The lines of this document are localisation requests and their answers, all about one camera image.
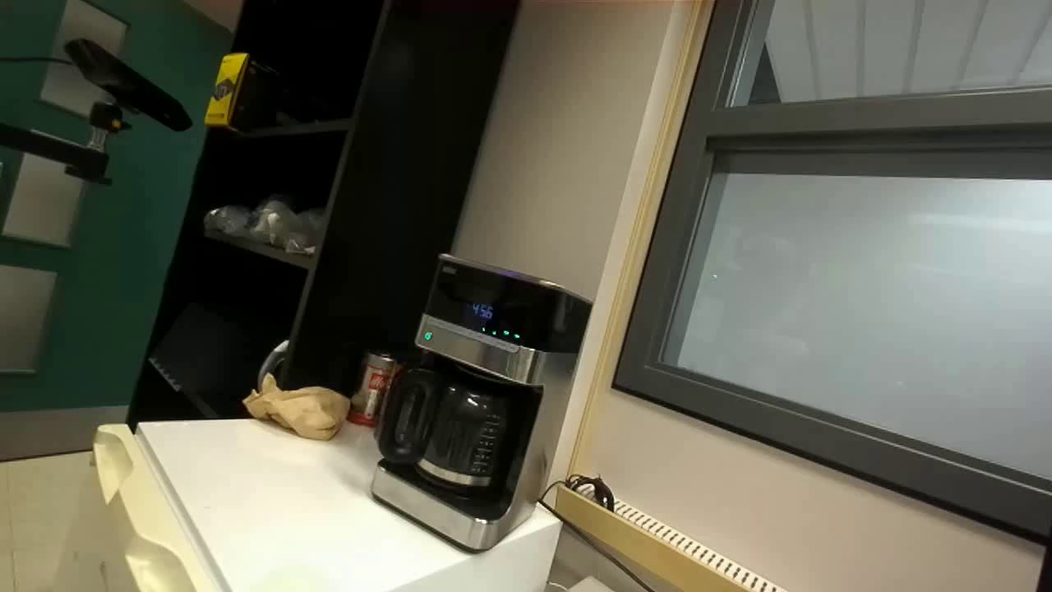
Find black silver coffee machine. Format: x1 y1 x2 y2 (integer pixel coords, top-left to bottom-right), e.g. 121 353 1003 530
368 250 595 555

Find black shelf unit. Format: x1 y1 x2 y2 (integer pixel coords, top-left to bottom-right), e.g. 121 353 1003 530
126 0 523 430

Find tan stuffed toy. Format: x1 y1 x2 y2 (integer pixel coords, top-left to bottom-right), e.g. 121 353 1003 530
240 373 352 443

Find clear plastic bags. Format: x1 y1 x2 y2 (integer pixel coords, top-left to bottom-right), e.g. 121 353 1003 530
200 193 330 263

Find white cabinet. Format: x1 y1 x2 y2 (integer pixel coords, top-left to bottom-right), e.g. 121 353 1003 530
88 413 566 592

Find yellow box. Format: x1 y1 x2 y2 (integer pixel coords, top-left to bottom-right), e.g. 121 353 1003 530
200 50 252 130

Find glass coffee carafe black handle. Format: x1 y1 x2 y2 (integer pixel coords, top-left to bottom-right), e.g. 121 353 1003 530
376 362 538 493

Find grey window frame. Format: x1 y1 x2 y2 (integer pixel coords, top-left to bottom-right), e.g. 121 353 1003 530
607 0 1052 545

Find black camera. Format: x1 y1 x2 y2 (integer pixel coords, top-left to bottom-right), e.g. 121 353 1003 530
64 36 196 134

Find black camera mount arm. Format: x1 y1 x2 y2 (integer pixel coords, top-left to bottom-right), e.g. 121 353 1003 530
0 100 121 187

